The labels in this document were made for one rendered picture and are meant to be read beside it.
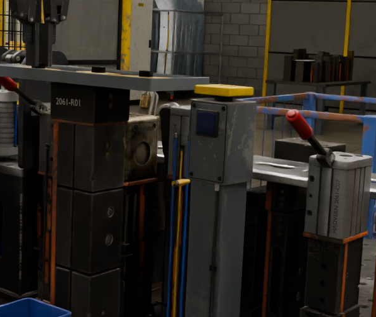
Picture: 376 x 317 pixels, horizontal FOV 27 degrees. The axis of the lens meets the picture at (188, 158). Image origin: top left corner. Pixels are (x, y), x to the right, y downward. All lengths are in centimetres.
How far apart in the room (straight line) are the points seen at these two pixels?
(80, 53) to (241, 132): 392
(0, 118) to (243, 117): 65
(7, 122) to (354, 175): 73
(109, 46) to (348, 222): 415
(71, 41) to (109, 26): 41
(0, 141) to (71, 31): 332
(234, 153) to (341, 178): 17
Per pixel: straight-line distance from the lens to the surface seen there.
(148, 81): 109
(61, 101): 126
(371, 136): 327
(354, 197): 118
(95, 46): 509
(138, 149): 143
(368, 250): 211
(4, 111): 159
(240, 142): 108
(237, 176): 109
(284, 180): 134
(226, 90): 106
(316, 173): 117
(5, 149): 160
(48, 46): 132
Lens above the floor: 122
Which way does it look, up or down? 9 degrees down
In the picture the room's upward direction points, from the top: 3 degrees clockwise
